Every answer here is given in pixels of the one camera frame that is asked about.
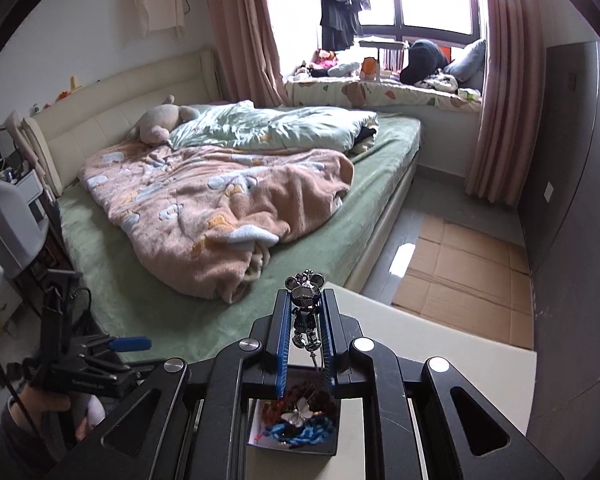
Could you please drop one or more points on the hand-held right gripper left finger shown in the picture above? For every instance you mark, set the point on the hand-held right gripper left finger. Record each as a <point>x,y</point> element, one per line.
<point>280,350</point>

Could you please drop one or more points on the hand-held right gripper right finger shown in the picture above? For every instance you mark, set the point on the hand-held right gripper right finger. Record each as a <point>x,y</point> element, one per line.
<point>328,350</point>

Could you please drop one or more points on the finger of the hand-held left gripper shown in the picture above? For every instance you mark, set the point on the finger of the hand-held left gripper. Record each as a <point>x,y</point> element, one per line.
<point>130,345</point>
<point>140,364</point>

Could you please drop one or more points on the silver mouse figure pendant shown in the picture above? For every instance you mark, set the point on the silver mouse figure pendant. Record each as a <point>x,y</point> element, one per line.
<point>305,292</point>

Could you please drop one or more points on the white butterfly ornament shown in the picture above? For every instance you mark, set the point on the white butterfly ornament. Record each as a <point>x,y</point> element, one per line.
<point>300,410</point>

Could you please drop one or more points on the black storage box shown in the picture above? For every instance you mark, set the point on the black storage box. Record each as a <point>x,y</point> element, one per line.
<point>325,448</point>

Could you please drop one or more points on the person's left forearm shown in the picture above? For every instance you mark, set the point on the person's left forearm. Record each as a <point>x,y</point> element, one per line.
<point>25,452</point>

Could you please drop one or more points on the person's left hand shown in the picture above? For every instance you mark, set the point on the person's left hand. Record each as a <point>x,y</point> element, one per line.
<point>87,417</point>

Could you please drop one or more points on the pink fleece blanket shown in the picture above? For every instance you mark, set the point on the pink fleece blanket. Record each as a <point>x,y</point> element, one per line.
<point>190,210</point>

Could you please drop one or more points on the grey white appliance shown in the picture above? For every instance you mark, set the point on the grey white appliance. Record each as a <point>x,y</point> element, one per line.
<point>7,230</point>

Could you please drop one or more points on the flattened cardboard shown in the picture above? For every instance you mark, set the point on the flattened cardboard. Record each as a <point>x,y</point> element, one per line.
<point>470,280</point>

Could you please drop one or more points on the bed with green sheet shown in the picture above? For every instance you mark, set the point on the bed with green sheet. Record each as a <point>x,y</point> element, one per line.
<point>380,160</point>

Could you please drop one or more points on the light green quilt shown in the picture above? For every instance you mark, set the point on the light green quilt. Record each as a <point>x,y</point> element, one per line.
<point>280,127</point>

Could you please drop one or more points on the beige plush toy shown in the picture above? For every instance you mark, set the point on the beige plush toy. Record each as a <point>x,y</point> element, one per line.
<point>155,122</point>

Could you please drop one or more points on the printed window seat cushion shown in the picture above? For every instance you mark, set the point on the printed window seat cushion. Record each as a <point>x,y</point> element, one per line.
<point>380,92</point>

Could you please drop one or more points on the white printed cloth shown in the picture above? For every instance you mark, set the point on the white printed cloth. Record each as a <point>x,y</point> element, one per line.
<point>440,82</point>

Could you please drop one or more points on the pink stuffed toy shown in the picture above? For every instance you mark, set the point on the pink stuffed toy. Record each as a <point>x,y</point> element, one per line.
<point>325,57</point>

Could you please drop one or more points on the dark blue bag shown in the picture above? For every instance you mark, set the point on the dark blue bag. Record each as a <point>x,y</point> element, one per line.
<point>425,60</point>

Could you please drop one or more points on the small white folding table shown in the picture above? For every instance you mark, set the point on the small white folding table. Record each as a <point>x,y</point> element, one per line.
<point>380,45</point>

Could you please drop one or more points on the pink curtain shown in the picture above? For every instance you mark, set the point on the pink curtain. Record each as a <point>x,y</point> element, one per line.
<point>245,35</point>
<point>505,85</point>

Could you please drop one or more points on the grey pillow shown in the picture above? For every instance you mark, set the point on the grey pillow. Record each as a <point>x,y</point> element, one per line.
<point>467,62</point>

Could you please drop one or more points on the dark hanging clothes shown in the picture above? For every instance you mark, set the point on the dark hanging clothes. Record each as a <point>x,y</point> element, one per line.
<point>337,0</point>

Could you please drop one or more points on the white wall socket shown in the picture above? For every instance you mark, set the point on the white wall socket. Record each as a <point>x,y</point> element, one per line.
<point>548,192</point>

